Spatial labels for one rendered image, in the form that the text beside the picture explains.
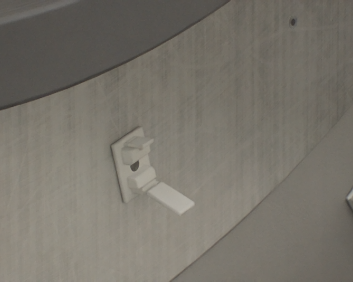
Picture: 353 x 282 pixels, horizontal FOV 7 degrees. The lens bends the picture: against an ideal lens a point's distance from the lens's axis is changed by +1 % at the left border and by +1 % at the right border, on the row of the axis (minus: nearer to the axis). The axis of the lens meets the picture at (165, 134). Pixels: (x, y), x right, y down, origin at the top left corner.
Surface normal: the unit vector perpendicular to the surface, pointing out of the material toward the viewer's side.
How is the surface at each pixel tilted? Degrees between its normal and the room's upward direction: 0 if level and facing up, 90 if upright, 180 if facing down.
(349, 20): 90
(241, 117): 90
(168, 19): 90
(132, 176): 17
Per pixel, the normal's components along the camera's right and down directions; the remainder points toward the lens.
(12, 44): 0.77, 0.11
